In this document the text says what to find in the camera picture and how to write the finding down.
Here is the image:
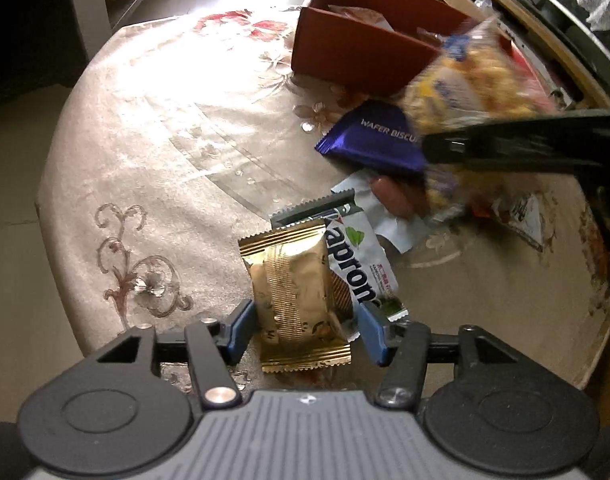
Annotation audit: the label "gold foil snack packet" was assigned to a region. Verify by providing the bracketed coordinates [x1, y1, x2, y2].
[239, 219, 352, 374]

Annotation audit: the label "clear bag yellow snacks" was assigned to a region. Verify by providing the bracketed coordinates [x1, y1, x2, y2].
[398, 18, 554, 223]

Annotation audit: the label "vacuum packed sausages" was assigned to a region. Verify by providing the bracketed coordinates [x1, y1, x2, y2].
[330, 169, 434, 255]

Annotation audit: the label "white red sachet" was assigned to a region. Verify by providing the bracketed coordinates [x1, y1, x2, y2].
[492, 194, 544, 252]

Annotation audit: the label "white Napron snack packet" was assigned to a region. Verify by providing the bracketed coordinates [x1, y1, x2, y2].
[270, 190, 408, 342]

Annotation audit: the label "purple wafer biscuit packet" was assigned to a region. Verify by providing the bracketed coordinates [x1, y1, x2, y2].
[315, 100, 427, 172]

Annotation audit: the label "floral beige tablecloth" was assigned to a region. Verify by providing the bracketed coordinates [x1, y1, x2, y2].
[37, 10, 610, 387]

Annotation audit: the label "red cardboard box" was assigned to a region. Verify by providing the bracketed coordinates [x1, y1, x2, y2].
[290, 0, 516, 98]

